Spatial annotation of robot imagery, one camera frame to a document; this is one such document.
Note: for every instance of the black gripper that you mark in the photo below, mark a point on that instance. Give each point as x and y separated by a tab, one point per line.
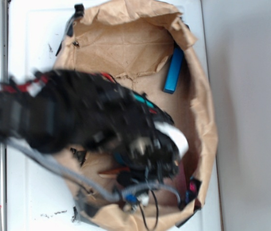
128	123

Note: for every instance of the orange striped conch shell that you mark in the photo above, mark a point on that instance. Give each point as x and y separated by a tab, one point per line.
113	173

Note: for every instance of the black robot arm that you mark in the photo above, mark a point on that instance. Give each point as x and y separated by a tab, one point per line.
62	107

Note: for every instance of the blue foam ball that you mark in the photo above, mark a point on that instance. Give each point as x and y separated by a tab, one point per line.
119	159

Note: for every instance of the blue rectangular block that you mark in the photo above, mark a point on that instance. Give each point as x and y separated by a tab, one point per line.
174	71

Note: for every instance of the brown paper bag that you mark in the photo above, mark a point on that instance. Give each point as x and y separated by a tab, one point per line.
134	40

